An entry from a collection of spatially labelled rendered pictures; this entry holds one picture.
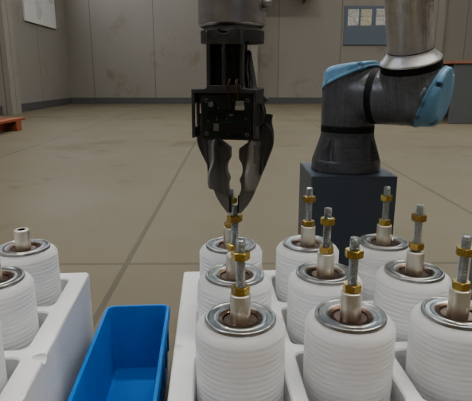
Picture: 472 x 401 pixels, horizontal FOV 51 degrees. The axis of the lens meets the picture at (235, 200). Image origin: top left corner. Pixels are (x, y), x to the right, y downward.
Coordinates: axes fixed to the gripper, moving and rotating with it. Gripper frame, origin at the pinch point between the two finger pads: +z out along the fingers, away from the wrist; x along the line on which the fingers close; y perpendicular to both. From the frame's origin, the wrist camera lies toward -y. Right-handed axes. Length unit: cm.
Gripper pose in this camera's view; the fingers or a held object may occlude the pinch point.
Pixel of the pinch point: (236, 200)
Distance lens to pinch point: 62.0
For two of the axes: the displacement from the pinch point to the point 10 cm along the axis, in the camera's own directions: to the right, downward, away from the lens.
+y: -1.8, 2.4, -9.5
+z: 0.0, 9.7, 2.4
